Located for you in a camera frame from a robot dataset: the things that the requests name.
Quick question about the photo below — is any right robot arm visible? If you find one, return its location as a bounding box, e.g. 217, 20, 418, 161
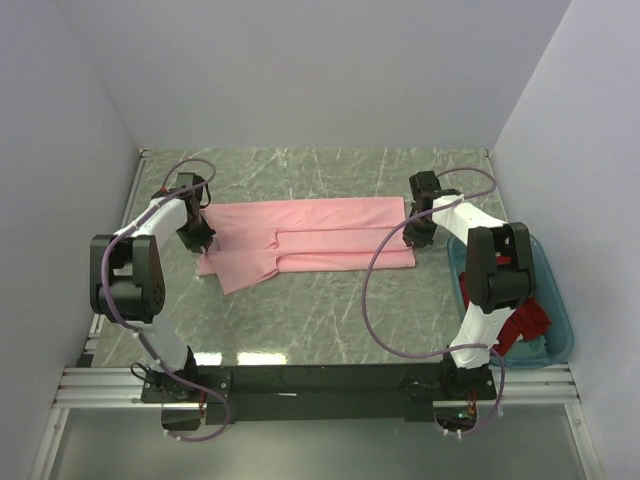
402, 171, 536, 398

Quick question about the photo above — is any aluminium rail frame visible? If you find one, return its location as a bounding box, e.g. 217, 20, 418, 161
33, 147, 602, 479

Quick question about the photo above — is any black base beam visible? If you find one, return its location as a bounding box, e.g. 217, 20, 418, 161
141, 363, 497, 425

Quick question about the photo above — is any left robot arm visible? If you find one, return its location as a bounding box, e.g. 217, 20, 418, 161
89, 172, 215, 402

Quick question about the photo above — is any red t shirt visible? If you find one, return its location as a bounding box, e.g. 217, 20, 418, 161
451, 272, 551, 367

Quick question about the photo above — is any pink t shirt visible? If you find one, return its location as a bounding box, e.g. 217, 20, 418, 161
197, 197, 405, 294

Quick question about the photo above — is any blue plastic basket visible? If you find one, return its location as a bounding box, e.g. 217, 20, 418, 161
447, 235, 574, 370

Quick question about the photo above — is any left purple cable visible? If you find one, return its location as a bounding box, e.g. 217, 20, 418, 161
99, 158, 234, 444

